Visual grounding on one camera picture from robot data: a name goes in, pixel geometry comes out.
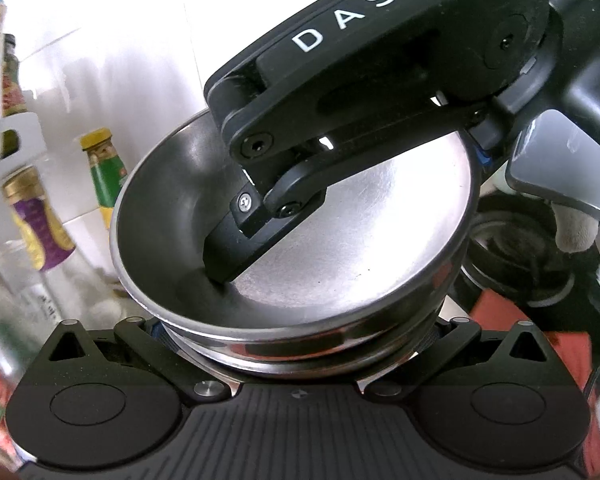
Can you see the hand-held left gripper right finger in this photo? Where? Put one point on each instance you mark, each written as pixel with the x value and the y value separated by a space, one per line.
pixel 455 332

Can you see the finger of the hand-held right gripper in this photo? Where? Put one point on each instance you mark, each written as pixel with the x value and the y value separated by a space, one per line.
pixel 260 230

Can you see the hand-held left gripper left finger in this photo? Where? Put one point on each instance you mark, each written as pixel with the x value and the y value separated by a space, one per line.
pixel 130 332

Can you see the stainless steel bowl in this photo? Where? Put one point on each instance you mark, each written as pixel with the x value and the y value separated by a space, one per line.
pixel 380 240
pixel 300 362

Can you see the person's right hand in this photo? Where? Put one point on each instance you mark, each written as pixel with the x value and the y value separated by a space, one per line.
pixel 590 240

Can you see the red cloth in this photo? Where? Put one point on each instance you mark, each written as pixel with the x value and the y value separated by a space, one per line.
pixel 497 307

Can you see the clear glass bottle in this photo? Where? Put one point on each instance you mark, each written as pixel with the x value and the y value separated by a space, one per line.
pixel 40 320

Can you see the black round container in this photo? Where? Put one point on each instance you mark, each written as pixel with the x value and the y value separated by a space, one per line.
pixel 520 255

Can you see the purple label bottle gold cap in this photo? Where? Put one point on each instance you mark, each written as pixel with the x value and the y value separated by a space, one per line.
pixel 37 220

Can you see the green bottle yellow cap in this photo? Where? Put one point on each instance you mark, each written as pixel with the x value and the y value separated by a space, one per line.
pixel 105 175

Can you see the white cardboard tag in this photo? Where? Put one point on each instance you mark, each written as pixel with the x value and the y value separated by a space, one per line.
pixel 20 135

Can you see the dark bottle red label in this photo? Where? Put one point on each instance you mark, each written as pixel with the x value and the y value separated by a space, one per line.
pixel 15 80

